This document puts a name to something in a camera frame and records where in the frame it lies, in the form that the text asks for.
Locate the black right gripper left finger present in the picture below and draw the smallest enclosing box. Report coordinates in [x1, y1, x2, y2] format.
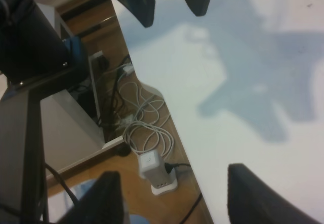
[58, 171, 124, 223]

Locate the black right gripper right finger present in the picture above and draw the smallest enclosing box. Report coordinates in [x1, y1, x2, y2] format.
[227, 164, 318, 223]

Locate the white power strip tower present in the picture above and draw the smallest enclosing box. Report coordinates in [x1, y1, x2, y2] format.
[138, 150, 178, 196]

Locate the white cabinet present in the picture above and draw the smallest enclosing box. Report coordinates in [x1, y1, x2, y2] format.
[39, 2, 125, 176]

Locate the black power cable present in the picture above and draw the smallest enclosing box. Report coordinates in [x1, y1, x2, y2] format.
[164, 162, 192, 174]

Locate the white coiled cable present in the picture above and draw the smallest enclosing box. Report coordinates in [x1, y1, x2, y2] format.
[117, 62, 175, 159]

